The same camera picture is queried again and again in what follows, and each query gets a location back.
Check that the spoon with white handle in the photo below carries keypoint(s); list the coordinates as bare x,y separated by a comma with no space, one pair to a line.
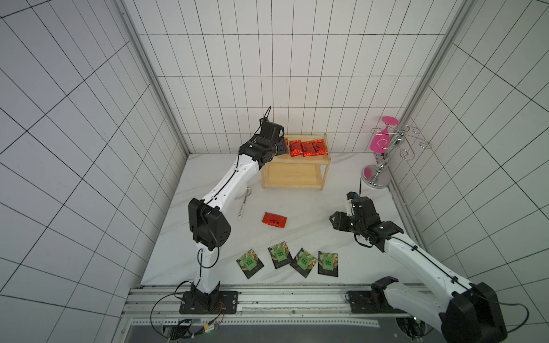
242,207

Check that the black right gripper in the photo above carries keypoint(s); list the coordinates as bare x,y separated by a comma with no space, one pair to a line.
343,221

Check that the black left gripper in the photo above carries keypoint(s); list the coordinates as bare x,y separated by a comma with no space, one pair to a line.
282,144

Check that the metal base rail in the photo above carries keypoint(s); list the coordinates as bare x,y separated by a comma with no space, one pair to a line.
159,308

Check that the green tea bag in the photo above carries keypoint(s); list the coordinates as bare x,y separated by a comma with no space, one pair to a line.
280,255
328,264
250,263
303,263

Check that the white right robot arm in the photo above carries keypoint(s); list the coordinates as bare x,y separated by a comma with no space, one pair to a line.
459,309

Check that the chrome cup holder stand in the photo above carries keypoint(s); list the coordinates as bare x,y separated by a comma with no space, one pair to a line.
376,175

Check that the white ceramic bowl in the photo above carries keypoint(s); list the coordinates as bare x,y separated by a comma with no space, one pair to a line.
243,192

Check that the pink wine glass decoration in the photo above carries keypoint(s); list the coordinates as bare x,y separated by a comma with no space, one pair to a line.
381,139

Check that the light wooden two-tier shelf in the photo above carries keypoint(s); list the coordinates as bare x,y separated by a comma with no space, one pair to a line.
286,172

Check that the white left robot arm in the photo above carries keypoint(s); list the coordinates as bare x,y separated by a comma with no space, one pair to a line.
209,227

